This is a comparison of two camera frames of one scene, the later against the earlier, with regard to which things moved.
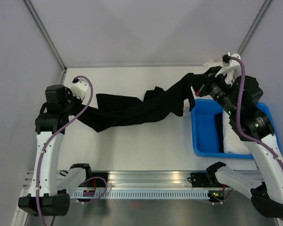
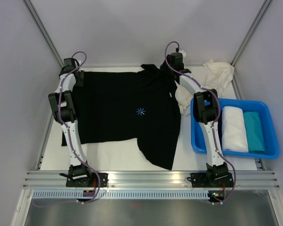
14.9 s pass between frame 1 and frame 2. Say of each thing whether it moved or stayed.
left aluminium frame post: stayed
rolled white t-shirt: stayed
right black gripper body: moved
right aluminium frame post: stayed
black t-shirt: moved
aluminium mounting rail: stayed
